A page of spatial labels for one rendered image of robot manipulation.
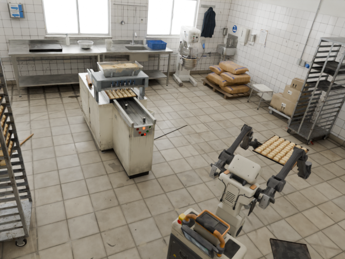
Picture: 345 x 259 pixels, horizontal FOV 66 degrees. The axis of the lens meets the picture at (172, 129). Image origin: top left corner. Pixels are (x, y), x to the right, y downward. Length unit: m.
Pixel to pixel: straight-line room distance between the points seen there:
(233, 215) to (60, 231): 1.85
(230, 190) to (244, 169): 0.19
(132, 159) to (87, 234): 1.02
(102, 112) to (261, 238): 2.54
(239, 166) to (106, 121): 2.32
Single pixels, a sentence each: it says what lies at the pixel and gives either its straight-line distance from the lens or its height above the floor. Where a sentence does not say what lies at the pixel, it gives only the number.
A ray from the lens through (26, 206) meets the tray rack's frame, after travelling 3.34.
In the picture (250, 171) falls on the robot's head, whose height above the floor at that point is 1.28.
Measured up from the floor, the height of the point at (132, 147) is 0.54.
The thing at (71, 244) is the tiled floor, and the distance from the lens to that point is 3.08.
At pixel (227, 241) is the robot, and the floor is 0.81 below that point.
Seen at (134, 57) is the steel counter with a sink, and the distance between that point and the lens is 6.39.
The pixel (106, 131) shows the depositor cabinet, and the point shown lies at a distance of 3.94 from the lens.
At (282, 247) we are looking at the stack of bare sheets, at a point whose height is 0.02.
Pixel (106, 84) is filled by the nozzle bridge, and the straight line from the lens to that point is 3.71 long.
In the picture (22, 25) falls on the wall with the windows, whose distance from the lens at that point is 6.53.
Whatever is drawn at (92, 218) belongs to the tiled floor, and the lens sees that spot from 3.25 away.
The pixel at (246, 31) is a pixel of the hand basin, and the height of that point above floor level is 1.42.
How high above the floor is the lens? 2.43
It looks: 30 degrees down
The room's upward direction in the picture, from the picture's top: 7 degrees clockwise
